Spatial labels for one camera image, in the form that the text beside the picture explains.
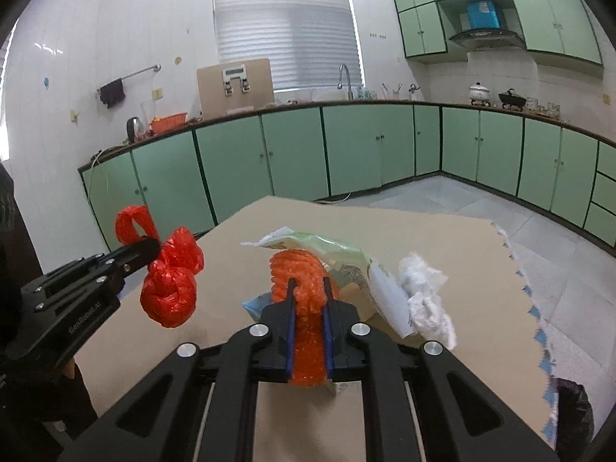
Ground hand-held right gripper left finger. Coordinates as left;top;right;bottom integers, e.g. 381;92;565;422
58;276;296;462

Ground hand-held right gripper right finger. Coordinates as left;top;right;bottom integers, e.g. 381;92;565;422
321;276;559;462

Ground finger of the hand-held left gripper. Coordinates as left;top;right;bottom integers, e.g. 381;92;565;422
36;253;159;309
45;237;162;286

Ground orange foam net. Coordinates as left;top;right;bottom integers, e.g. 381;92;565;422
268;249;340;388

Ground red plastic bag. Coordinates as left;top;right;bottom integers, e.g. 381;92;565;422
114;204;207;329

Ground white green snack packet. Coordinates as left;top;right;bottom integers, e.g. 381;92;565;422
241;225;415;340

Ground white plastic bag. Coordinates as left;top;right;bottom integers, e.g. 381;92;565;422
397;251;458;350

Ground trash bin with black bag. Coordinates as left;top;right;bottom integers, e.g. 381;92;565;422
553;378;598;462

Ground person's left forearm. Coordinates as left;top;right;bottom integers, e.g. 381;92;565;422
0;341;99;462

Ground pale blue wrapper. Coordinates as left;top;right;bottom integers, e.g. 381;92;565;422
242;293;277;321

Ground orange plastic basket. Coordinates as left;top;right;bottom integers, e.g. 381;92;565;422
150;113;188;136

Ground dark towel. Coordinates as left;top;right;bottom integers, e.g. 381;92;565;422
99;79;126;109

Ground cardboard board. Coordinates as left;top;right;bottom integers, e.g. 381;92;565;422
196;59;275;117

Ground green base cabinets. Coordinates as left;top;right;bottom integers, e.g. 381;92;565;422
78;99;616;251

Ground white blue-trimmed table cover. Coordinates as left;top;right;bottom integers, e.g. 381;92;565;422
491;221;561;444

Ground white window blind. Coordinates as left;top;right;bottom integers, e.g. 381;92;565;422
212;0;364;92

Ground metal kitchen faucet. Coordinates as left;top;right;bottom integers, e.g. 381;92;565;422
337;64;354;99

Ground range hood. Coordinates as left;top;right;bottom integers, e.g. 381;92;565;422
449;29;526;51

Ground metal towel rail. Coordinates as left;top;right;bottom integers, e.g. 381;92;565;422
96;64;162;94

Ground green wall cabinets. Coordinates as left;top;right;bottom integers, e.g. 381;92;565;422
391;0;604;65

